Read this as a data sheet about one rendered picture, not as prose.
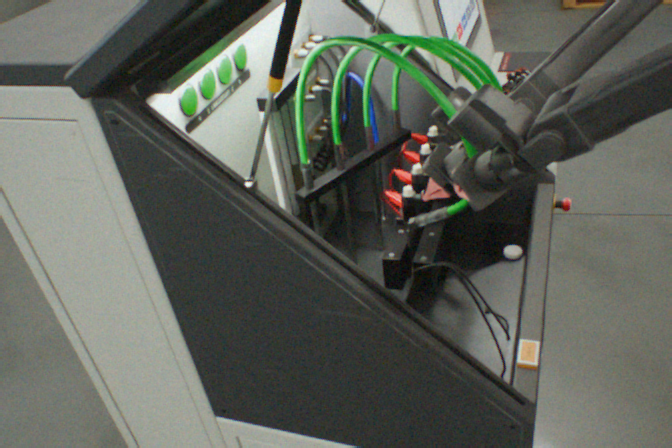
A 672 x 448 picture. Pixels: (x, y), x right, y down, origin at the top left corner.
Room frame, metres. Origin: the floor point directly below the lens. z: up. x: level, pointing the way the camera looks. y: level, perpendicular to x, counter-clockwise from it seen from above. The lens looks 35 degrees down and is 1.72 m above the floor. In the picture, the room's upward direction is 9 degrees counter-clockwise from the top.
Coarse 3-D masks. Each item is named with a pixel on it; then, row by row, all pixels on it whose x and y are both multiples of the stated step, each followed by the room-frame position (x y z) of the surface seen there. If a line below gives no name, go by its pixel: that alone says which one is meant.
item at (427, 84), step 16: (320, 48) 0.96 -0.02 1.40; (368, 48) 0.88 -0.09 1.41; (384, 48) 0.87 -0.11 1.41; (304, 64) 0.99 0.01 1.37; (400, 64) 0.84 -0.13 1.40; (304, 80) 1.00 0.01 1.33; (416, 80) 0.82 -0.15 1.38; (432, 96) 0.80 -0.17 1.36; (448, 112) 0.78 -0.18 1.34; (304, 144) 1.02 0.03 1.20; (464, 144) 0.76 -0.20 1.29; (304, 160) 1.02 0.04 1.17; (448, 208) 0.79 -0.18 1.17; (464, 208) 0.77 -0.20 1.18
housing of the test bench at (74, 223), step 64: (64, 0) 1.12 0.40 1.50; (128, 0) 1.04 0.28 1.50; (0, 64) 0.81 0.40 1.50; (64, 64) 0.77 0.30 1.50; (0, 128) 0.83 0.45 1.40; (64, 128) 0.78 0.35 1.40; (0, 192) 0.86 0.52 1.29; (64, 192) 0.81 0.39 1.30; (64, 256) 0.83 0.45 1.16; (128, 256) 0.78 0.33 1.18; (64, 320) 0.86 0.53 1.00; (128, 320) 0.80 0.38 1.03; (128, 384) 0.83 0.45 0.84; (192, 384) 0.77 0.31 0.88
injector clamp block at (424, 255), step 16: (432, 208) 1.06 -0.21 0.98; (432, 224) 1.01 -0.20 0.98; (448, 224) 1.04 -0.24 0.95; (400, 240) 0.97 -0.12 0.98; (416, 240) 1.03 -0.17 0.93; (432, 240) 0.95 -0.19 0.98; (448, 240) 1.04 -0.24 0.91; (384, 256) 0.93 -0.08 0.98; (400, 256) 0.92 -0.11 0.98; (416, 256) 0.91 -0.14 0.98; (432, 256) 0.90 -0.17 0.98; (448, 256) 1.03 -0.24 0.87; (384, 272) 0.92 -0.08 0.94; (400, 272) 0.91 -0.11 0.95; (416, 272) 0.89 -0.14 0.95; (432, 272) 0.89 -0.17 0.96; (400, 288) 0.91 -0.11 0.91; (416, 288) 0.90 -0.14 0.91; (432, 288) 0.88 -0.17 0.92
